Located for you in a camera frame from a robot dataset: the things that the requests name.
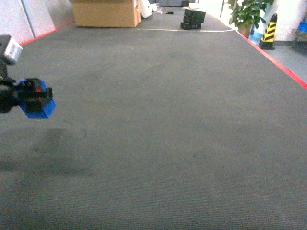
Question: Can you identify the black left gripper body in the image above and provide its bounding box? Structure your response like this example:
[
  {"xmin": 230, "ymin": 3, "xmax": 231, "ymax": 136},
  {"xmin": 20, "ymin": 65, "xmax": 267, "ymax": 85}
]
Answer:
[{"xmin": 0, "ymin": 76, "xmax": 53, "ymax": 114}]

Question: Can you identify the blue rectangular block part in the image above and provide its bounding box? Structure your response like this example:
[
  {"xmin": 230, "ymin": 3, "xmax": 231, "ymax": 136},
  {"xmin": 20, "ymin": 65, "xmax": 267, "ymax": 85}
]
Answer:
[{"xmin": 14, "ymin": 78, "xmax": 56, "ymax": 119}]

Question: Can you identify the large cardboard box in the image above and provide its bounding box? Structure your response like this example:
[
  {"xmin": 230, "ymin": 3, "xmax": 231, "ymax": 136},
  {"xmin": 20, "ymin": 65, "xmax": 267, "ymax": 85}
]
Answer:
[{"xmin": 71, "ymin": 0, "xmax": 141, "ymax": 28}]

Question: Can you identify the white foam packaging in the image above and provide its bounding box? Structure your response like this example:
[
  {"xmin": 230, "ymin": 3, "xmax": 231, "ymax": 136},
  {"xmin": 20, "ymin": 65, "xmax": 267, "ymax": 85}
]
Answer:
[{"xmin": 138, "ymin": 0, "xmax": 158, "ymax": 19}]

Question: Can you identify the stack of black boxes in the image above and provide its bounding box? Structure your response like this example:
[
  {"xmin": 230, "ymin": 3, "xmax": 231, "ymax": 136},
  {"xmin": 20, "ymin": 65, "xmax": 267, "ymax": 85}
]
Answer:
[{"xmin": 180, "ymin": 9, "xmax": 206, "ymax": 30}]

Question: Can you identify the green potted plant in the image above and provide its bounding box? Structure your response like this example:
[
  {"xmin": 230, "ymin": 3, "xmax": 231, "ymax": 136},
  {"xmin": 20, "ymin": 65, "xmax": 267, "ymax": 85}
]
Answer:
[{"xmin": 226, "ymin": 0, "xmax": 274, "ymax": 38}]

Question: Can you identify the yellow black traffic cone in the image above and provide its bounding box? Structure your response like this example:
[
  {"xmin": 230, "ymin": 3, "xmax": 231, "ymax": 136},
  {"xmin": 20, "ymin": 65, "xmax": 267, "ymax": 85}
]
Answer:
[{"xmin": 259, "ymin": 13, "xmax": 278, "ymax": 50}]

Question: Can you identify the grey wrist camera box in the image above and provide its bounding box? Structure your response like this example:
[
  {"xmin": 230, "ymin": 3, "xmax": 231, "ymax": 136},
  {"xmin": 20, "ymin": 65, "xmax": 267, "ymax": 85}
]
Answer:
[{"xmin": 0, "ymin": 34, "xmax": 23, "ymax": 65}]

